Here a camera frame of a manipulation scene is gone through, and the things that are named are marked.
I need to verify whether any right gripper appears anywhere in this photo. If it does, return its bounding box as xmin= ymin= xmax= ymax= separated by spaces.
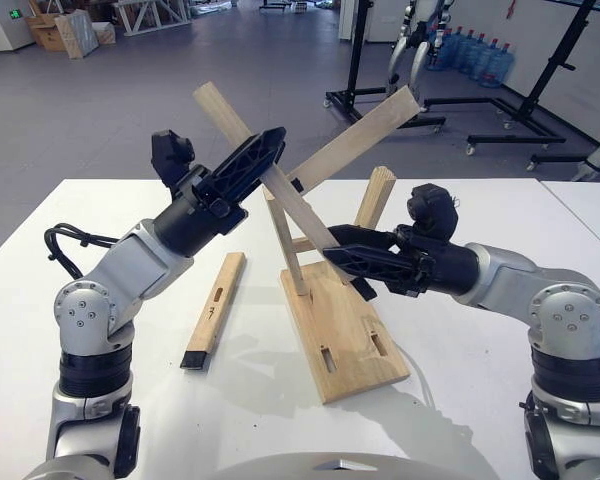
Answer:
xmin=321 ymin=224 xmax=482 ymax=299

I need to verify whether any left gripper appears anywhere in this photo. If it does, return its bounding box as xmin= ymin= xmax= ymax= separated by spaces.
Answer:
xmin=153 ymin=127 xmax=288 ymax=258

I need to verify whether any wooden leg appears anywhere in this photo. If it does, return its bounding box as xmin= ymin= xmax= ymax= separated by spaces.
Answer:
xmin=353 ymin=165 xmax=398 ymax=231
xmin=284 ymin=84 xmax=428 ymax=198
xmin=191 ymin=80 xmax=377 ymax=302
xmin=180 ymin=251 xmax=247 ymax=372
xmin=261 ymin=184 xmax=315 ymax=302

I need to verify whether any wooden cross bar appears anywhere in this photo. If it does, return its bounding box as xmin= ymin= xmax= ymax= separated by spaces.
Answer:
xmin=290 ymin=236 xmax=332 ymax=255

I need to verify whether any wooden seat board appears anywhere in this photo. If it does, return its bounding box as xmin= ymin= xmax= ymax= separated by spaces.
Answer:
xmin=279 ymin=261 xmax=412 ymax=406

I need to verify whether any black wheeled rack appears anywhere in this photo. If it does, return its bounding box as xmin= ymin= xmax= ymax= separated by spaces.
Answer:
xmin=466 ymin=0 xmax=600 ymax=172
xmin=324 ymin=0 xmax=448 ymax=136

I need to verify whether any wrapped grey box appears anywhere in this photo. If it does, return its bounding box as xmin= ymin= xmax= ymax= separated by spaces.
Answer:
xmin=54 ymin=8 xmax=101 ymax=61

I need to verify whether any blue water bottle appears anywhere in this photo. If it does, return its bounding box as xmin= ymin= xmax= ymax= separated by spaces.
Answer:
xmin=480 ymin=42 xmax=517 ymax=90
xmin=437 ymin=26 xmax=464 ymax=72
xmin=469 ymin=34 xmax=499 ymax=83
xmin=456 ymin=30 xmax=482 ymax=76

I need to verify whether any cardboard box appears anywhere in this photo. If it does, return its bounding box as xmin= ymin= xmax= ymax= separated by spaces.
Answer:
xmin=28 ymin=11 xmax=67 ymax=52

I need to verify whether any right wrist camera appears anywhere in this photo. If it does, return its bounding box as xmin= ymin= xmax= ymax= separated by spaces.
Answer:
xmin=405 ymin=183 xmax=461 ymax=247

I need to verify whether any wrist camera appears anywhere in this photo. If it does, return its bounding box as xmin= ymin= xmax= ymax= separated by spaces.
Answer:
xmin=405 ymin=183 xmax=461 ymax=247
xmin=150 ymin=129 xmax=197 ymax=194

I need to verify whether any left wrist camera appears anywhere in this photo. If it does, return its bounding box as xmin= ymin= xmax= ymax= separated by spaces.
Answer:
xmin=150 ymin=129 xmax=197 ymax=194

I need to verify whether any white truss frame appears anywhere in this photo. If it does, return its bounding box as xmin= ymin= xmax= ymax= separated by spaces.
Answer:
xmin=111 ymin=0 xmax=192 ymax=38

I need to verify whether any black cable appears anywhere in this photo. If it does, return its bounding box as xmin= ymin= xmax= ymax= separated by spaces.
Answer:
xmin=44 ymin=223 xmax=119 ymax=279

